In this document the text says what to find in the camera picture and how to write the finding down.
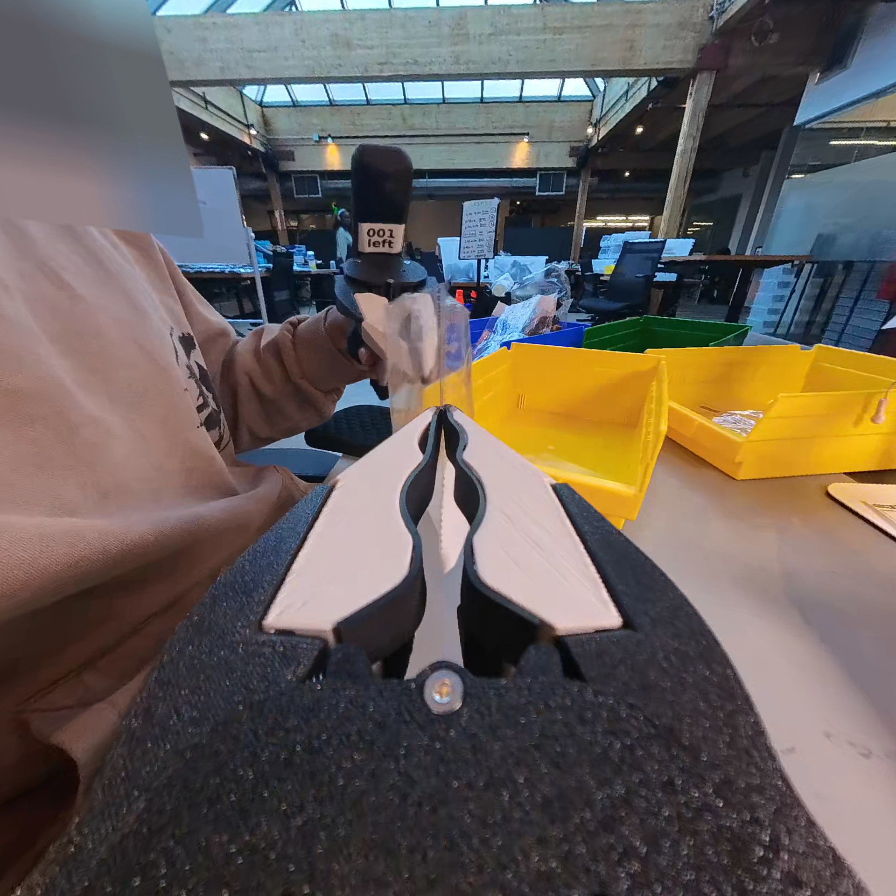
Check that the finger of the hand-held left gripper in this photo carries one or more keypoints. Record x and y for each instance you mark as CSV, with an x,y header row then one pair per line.
x,y
374,322
416,336

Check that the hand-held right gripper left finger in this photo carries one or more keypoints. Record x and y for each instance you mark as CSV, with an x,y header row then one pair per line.
x,y
343,560

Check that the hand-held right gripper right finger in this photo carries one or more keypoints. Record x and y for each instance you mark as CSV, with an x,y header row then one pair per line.
x,y
546,560

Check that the clear bag of grey parts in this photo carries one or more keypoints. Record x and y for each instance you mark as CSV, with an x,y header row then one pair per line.
x,y
539,301

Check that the blue plastic bin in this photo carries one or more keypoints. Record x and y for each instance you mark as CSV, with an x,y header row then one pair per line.
x,y
560,336

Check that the yellow plastic bin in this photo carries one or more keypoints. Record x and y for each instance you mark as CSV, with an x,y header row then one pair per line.
x,y
805,448
560,392

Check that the person's left forearm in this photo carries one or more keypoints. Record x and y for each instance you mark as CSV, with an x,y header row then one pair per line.
x,y
280,378

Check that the grey desk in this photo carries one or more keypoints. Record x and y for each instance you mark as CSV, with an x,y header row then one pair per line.
x,y
770,630

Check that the person's left hand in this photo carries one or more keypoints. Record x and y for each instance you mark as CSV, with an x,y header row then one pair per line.
x,y
337,329

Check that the whiteboard sign on stand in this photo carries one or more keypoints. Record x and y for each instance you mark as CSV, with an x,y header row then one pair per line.
x,y
479,227

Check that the black chair armrest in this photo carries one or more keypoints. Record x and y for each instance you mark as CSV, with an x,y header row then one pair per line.
x,y
350,430

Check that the white panel on stand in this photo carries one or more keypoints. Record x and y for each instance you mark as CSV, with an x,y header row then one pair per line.
x,y
217,210

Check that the black office chair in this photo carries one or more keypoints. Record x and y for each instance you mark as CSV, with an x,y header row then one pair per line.
x,y
623,280

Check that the green plastic bin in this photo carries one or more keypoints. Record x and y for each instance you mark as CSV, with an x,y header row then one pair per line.
x,y
665,332

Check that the white sticker sheet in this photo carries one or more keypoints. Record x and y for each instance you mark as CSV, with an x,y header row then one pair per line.
x,y
868,507

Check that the wooden table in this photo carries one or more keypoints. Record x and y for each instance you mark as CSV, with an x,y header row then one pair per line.
x,y
735,260

